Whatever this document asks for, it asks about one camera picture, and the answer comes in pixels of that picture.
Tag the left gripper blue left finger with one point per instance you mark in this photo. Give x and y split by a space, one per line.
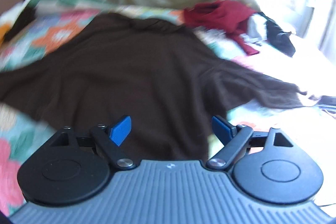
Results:
108 141

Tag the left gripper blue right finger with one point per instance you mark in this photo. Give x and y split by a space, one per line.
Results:
235 140

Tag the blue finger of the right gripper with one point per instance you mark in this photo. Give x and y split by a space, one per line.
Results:
327 103

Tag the dark brown sweater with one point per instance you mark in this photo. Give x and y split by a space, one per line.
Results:
159 74

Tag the black garment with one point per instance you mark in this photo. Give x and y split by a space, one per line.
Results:
277 37

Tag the white grey garment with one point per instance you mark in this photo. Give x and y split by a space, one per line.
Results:
256 30

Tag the red garment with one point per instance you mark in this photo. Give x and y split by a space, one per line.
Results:
227 15

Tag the white orange goose plush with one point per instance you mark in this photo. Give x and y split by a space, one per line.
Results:
9 17

